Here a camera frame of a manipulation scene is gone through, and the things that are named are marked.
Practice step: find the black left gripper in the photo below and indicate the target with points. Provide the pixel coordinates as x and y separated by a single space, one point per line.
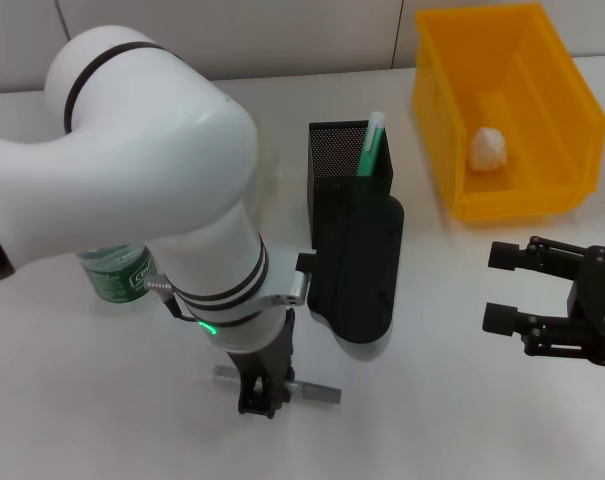
267 355

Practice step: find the green pen white tip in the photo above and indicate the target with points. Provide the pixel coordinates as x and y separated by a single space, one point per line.
372 150

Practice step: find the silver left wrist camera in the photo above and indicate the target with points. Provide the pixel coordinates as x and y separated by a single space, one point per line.
357 275

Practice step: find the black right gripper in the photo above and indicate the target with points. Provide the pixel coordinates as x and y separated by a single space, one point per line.
599 305

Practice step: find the grey marker pen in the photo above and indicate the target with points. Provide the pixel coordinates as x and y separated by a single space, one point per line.
322 394

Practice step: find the black mesh pen holder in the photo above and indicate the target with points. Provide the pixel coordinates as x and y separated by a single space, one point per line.
332 150

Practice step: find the white paper ball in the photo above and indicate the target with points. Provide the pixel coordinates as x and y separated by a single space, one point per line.
488 149

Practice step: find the yellow plastic bin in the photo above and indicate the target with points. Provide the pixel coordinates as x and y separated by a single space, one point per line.
482 75

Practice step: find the clear water bottle green label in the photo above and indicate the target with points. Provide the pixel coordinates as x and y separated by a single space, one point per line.
117 275

